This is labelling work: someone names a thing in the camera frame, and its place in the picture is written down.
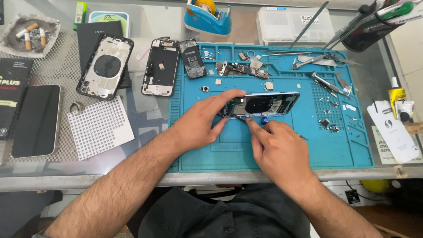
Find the grey precision screwdriver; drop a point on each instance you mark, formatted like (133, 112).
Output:
(327, 84)

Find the white adhesive sticker sheet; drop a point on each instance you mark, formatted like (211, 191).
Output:
(99, 129)

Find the phone logic board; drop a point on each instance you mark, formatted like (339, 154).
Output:
(246, 70)

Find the sim eject pin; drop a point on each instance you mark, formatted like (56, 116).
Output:
(208, 54)

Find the blue phone housing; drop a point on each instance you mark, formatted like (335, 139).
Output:
(264, 104)

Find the flat metal pry tool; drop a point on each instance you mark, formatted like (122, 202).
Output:
(327, 62)

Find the yellow glue bottle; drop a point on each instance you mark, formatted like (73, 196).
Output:
(396, 96)

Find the black power plug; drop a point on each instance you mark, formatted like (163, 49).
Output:
(352, 196)

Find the white plastic packet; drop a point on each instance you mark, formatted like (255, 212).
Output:
(393, 135)

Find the clear plastic parts box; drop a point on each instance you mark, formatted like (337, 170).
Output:
(290, 26)

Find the black mesh tool holder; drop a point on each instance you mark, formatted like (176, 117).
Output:
(366, 34)

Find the round green label tin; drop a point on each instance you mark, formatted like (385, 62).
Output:
(109, 18)

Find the black flat box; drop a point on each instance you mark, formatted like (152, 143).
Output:
(89, 36)

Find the person's dark clothing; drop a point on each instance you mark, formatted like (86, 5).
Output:
(224, 215)

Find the phone display assembly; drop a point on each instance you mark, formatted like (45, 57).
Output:
(162, 66)

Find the blue silicone repair mat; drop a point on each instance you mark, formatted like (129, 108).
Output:
(324, 145)

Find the black smartphone silver edge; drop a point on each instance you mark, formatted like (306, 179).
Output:
(36, 120)

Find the silver screwdriver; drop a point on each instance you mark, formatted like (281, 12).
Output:
(307, 61)

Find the small camera module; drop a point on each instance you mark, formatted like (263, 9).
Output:
(205, 89)

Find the printed paper label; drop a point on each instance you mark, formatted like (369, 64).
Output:
(380, 148)

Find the person's right hand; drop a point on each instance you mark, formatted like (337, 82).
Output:
(281, 155)

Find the glass ashtray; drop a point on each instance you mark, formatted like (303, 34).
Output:
(13, 36)

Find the black printed package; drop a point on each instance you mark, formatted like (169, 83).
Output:
(11, 82)

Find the cigarette butt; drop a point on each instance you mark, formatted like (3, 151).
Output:
(27, 29)
(27, 41)
(42, 36)

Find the long metal spudger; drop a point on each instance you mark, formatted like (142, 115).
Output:
(309, 24)

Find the green lighter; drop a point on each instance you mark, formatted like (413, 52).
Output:
(80, 15)

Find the person's left hand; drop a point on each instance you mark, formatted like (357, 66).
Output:
(195, 125)

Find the pointed steel tweezers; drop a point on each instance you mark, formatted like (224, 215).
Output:
(343, 60)

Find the black phone back housing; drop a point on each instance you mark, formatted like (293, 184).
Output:
(105, 66)

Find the black phone battery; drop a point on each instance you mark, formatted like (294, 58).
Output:
(192, 59)

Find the yellow object under table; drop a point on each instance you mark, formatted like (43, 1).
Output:
(375, 185)

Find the blue tape dispenser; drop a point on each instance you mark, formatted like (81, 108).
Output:
(206, 21)

